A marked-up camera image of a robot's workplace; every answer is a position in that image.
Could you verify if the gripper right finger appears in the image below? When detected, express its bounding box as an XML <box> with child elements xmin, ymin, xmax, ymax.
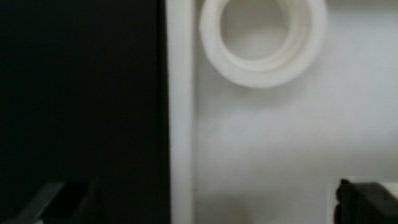
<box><xmin>334</xmin><ymin>179</ymin><xmax>398</xmax><ymax>224</ymax></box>

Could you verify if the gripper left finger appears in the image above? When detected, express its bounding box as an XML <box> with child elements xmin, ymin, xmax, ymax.
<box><xmin>10</xmin><ymin>181</ymin><xmax>95</xmax><ymax>224</ymax></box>

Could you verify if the white square tabletop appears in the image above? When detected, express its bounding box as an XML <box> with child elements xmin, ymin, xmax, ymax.
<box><xmin>165</xmin><ymin>0</ymin><xmax>398</xmax><ymax>224</ymax></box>

